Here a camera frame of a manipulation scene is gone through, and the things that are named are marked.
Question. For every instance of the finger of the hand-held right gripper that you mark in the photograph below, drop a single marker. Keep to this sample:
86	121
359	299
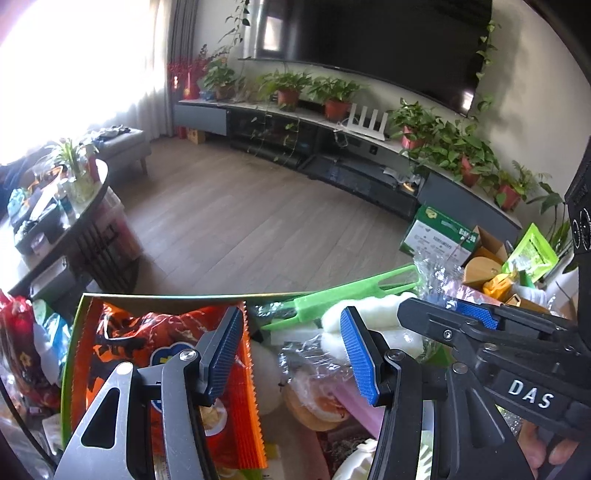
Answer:
429	318
475	314

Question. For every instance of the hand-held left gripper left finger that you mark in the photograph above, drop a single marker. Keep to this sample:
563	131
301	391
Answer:
224	355

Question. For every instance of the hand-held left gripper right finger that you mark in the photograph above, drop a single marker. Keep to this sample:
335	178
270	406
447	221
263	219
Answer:
364	364

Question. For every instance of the green box with snacks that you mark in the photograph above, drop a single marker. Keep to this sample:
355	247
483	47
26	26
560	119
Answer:
69	369

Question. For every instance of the person's right hand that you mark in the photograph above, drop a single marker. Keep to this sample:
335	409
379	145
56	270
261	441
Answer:
531	447

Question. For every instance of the crumpled clear plastic bag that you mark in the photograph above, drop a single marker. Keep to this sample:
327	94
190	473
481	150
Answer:
438	277

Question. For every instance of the white puffy sponge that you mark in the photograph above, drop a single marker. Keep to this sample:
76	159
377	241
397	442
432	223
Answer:
383	309

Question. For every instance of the white round ball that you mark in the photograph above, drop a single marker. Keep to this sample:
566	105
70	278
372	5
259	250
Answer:
268	378

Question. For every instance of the clear plastic wrap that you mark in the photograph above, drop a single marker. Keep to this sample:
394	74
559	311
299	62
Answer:
304	355

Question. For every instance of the burger toy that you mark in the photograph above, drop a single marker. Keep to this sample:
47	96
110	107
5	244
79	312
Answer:
314	406

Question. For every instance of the green plastic clip tool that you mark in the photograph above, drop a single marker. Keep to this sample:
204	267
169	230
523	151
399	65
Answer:
323	297

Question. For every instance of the green and white carton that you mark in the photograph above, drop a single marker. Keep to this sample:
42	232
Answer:
429	235

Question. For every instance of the green pouch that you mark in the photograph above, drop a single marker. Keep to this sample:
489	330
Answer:
535	251

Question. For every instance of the orange snack packet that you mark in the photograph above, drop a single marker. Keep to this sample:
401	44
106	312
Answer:
138	332

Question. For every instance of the white dumpling mold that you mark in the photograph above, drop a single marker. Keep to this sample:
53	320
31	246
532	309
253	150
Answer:
355	461

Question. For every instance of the dark round coffee table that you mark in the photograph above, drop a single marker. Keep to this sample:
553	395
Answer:
87	221

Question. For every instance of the red patterned bag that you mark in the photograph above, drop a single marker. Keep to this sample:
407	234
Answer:
23	350

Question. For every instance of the white router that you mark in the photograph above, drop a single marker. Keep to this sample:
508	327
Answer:
364	124

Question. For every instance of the small orange box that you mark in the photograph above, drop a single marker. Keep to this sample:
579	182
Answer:
191	134

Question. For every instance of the dark tv cabinet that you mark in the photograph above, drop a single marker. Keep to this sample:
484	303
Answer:
277	129

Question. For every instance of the grey ottoman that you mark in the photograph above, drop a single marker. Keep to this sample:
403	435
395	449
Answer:
120	143

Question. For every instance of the spider plant in glass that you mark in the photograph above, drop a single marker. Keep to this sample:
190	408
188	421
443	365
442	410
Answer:
74	166

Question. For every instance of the row of potted plants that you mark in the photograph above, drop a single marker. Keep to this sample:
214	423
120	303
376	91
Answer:
337	92

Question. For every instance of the hanging vine plant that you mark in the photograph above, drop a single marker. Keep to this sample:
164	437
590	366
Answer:
487	60
238	18

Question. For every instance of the black television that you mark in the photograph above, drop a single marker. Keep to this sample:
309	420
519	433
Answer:
369	37

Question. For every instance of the red flower decoration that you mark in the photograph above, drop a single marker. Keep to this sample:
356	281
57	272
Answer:
184	69

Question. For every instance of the grey curtain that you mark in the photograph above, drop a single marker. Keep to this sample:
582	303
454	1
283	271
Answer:
184	46

